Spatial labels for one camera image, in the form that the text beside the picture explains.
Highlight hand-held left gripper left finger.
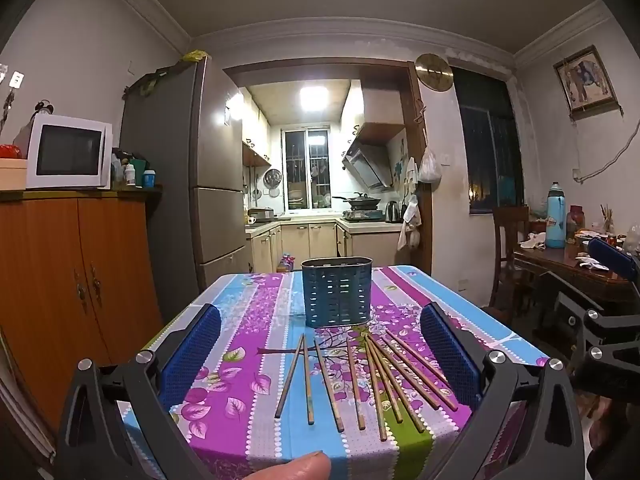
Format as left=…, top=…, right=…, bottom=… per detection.
left=55, top=302, right=223, bottom=480

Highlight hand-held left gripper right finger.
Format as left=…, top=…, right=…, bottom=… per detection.
left=419, top=301, right=586, bottom=480

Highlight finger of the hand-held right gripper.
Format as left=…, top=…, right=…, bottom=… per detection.
left=587, top=236, right=640, bottom=282
left=542, top=270, right=611, bottom=361

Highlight bunch of wooden chopsticks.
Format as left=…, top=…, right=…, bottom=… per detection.
left=274, top=329, right=458, bottom=442

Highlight perforated metal utensil holder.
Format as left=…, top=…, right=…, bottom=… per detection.
left=300, top=256, right=374, bottom=328

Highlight person's right hand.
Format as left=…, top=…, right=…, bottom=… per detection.
left=585, top=400, right=640, bottom=480

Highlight person's left hand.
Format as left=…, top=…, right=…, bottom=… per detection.
left=235, top=451, right=332, bottom=480

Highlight dark wooden dining table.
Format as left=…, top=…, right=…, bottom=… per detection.
left=512, top=240, right=640, bottom=321

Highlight red lidded jar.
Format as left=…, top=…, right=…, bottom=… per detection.
left=567, top=205, right=586, bottom=246

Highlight floral striped tablecloth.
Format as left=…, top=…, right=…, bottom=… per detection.
left=117, top=264, right=551, bottom=480

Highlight blue water bottle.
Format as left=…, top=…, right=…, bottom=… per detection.
left=545, top=182, right=568, bottom=249

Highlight dark wooden chair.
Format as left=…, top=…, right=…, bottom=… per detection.
left=487, top=206, right=533, bottom=321

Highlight white hanging cloth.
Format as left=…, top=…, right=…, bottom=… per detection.
left=397, top=195, right=423, bottom=253

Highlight dark room window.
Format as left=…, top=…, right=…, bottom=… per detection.
left=452, top=67, right=526, bottom=216

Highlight beige kitchen base cabinets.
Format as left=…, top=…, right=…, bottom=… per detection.
left=245, top=220, right=403, bottom=273

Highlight orange wooden cabinet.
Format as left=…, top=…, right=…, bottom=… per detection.
left=0, top=185, right=166, bottom=461

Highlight black wok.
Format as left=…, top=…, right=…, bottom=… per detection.
left=332, top=192, right=383, bottom=211

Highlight framed elephant picture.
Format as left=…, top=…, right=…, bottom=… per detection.
left=552, top=45, right=618, bottom=113

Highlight white hanging towel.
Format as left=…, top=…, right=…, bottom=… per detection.
left=402, top=157, right=418, bottom=196

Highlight white hanging plastic bag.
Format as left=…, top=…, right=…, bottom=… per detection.
left=417, top=145, right=443, bottom=184

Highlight brown refrigerator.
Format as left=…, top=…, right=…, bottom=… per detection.
left=120, top=55, right=251, bottom=291

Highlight steel range hood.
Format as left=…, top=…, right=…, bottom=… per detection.
left=342, top=140, right=396, bottom=193

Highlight barred kitchen window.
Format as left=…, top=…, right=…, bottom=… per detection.
left=282, top=128, right=331, bottom=211

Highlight white microwave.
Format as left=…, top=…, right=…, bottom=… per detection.
left=26, top=113, right=113, bottom=191

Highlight beige box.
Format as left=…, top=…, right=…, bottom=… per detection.
left=0, top=157, right=28, bottom=191

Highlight beige cabinet above hood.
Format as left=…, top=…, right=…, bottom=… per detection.
left=340, top=80, right=407, bottom=143

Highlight green and yellow cloth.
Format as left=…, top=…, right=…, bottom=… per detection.
left=124, top=50, right=211, bottom=98

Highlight square kitchen ceiling light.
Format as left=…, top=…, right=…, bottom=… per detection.
left=298, top=85, right=328, bottom=112

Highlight white wall cable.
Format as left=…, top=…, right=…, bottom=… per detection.
left=572, top=130, right=640, bottom=183

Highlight blue flower wall decal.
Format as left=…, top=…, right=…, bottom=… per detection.
left=392, top=140, right=408, bottom=181

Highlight beige wall cabinets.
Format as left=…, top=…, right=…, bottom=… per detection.
left=242, top=105, right=273, bottom=168

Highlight round brass wall plate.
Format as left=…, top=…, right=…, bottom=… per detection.
left=415, top=53, right=454, bottom=93

